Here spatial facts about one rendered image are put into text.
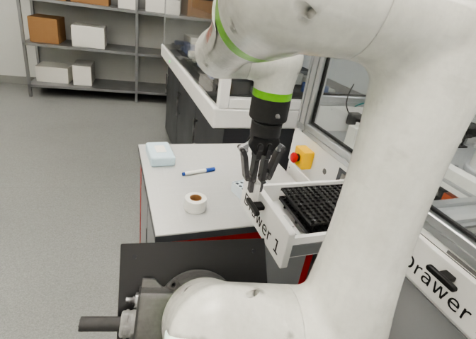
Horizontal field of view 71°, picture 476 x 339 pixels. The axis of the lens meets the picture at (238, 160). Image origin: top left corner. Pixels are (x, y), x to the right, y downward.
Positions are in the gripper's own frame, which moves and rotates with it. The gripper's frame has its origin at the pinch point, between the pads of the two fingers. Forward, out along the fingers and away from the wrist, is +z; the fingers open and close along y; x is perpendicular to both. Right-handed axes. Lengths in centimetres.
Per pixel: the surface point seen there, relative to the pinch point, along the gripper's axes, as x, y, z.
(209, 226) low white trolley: -8.4, 8.5, 17.1
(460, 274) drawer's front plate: 36.2, -33.7, 1.0
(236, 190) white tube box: -24.5, -5.3, 15.0
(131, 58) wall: -416, 7, 47
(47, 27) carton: -381, 98, 14
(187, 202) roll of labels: -16.8, 13.7, 13.6
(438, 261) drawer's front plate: 31.0, -33.7, 2.0
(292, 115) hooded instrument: -77, -53, 5
